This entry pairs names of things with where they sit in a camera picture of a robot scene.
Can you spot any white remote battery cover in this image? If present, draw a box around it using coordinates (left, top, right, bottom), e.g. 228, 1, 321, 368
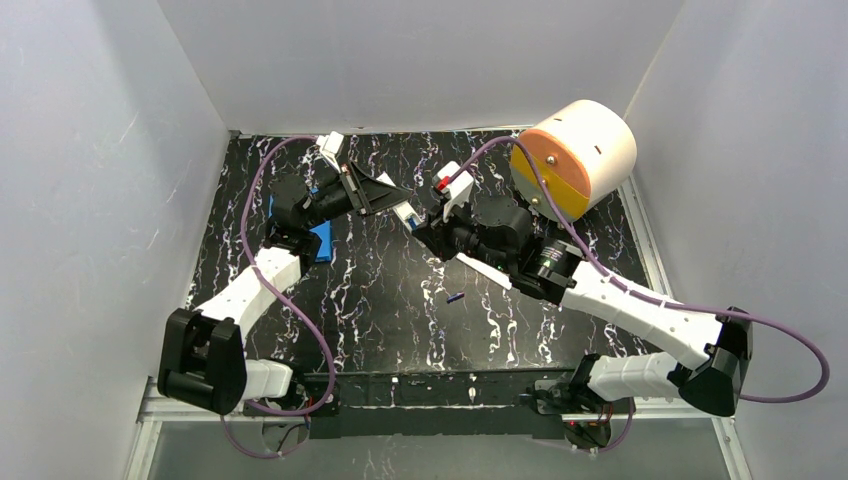
456, 253, 512, 291

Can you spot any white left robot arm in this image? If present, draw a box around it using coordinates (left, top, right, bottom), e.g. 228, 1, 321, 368
157, 163, 412, 415

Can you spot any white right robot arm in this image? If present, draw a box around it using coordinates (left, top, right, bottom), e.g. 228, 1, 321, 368
407, 196, 753, 417

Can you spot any blue flat box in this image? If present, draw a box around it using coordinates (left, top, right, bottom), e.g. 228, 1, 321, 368
263, 184, 332, 272

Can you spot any white round drawer cabinet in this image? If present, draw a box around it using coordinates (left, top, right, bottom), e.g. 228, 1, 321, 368
518, 99, 637, 222

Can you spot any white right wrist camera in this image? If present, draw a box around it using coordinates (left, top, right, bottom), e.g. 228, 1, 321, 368
433, 161, 474, 222

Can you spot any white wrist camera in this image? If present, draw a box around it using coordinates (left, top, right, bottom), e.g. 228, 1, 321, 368
315, 131, 345, 173
433, 161, 474, 222

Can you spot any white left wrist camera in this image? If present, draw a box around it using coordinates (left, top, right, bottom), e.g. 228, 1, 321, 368
315, 131, 345, 173

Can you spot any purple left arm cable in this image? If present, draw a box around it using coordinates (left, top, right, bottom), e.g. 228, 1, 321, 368
219, 135, 338, 461

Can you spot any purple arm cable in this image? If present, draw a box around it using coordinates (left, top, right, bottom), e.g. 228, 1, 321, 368
219, 135, 338, 461
447, 135, 831, 455

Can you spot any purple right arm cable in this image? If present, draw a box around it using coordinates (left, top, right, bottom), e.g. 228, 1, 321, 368
447, 135, 831, 455

